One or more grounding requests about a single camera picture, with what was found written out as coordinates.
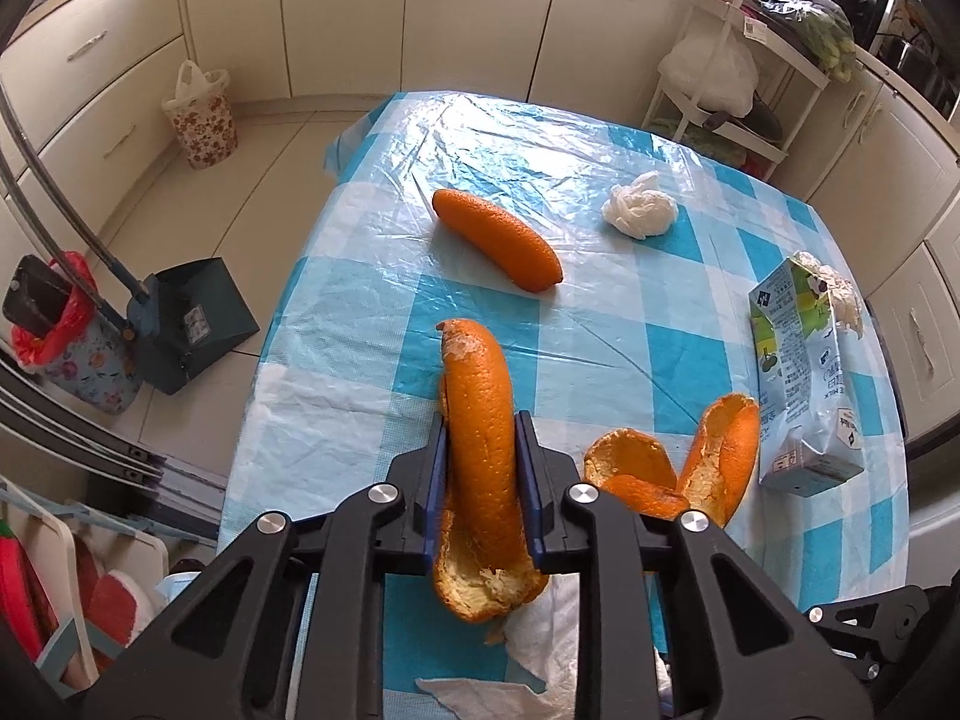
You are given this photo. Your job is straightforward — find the white plastic bag on cart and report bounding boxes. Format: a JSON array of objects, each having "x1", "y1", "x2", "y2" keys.
[{"x1": 658, "y1": 25, "x2": 758, "y2": 119}]

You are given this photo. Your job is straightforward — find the white tissue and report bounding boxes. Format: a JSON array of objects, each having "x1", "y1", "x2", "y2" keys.
[
  {"x1": 791, "y1": 250, "x2": 864, "y2": 337},
  {"x1": 413, "y1": 575, "x2": 674, "y2": 720}
]

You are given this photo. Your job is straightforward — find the orange peel cluster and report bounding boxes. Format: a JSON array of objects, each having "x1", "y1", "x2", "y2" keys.
[{"x1": 581, "y1": 391, "x2": 763, "y2": 530}]

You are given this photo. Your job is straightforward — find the blue green milk carton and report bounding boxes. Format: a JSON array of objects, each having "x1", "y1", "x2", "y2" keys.
[{"x1": 748, "y1": 257, "x2": 864, "y2": 497}]

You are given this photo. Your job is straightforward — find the white rolling kitchen cart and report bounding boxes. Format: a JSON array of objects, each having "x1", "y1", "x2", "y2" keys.
[{"x1": 643, "y1": 0, "x2": 830, "y2": 179}]

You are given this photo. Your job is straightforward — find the dark blue dustpan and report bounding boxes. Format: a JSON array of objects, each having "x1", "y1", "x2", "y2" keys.
[{"x1": 127, "y1": 257, "x2": 259, "y2": 395}]

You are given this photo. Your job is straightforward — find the floral bin red bag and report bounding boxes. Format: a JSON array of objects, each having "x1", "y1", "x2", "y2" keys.
[{"x1": 2, "y1": 254, "x2": 142, "y2": 416}]

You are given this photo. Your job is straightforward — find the floral waste bin white bag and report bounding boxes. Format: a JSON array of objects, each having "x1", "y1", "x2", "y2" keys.
[{"x1": 161, "y1": 60, "x2": 239, "y2": 169}]

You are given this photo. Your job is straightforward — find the curved orange peel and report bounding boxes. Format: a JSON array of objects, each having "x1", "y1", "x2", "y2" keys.
[{"x1": 433, "y1": 319, "x2": 547, "y2": 624}]

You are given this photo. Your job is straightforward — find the blue checkered plastic tablecloth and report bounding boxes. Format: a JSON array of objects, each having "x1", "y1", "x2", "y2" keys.
[{"x1": 152, "y1": 91, "x2": 913, "y2": 720}]

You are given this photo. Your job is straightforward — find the bag of green vegetables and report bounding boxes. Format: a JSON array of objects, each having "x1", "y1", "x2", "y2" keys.
[{"x1": 755, "y1": 0, "x2": 856, "y2": 83}]

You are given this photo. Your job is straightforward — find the crumpled white tissue ball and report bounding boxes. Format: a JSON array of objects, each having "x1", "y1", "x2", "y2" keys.
[{"x1": 601, "y1": 171, "x2": 679, "y2": 241}]

